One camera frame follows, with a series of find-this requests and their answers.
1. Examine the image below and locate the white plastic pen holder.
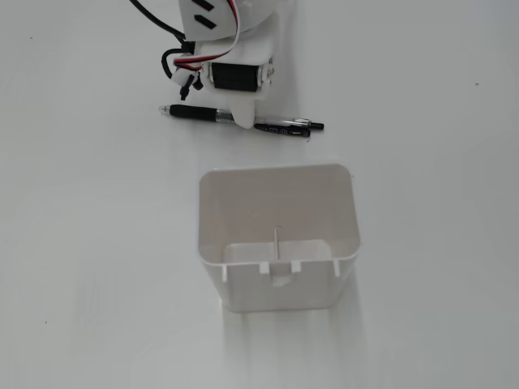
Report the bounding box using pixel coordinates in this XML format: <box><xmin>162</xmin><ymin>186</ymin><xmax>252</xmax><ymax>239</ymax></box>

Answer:
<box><xmin>197</xmin><ymin>162</ymin><xmax>362</xmax><ymax>314</ymax></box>

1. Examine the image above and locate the red white black servo wire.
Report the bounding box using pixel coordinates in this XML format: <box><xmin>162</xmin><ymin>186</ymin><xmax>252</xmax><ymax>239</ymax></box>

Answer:
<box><xmin>173</xmin><ymin>0</ymin><xmax>242</xmax><ymax>79</ymax></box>

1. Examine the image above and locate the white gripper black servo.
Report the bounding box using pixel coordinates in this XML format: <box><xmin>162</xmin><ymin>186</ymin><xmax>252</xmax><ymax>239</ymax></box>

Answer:
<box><xmin>201</xmin><ymin>36</ymin><xmax>277</xmax><ymax>131</ymax></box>

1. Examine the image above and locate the black clear retractable pen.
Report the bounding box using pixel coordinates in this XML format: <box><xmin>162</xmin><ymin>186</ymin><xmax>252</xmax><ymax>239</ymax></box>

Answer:
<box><xmin>158</xmin><ymin>103</ymin><xmax>326</xmax><ymax>139</ymax></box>

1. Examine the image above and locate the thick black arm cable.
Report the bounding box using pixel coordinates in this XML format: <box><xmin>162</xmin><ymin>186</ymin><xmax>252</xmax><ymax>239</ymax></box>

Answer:
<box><xmin>129</xmin><ymin>0</ymin><xmax>204</xmax><ymax>101</ymax></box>

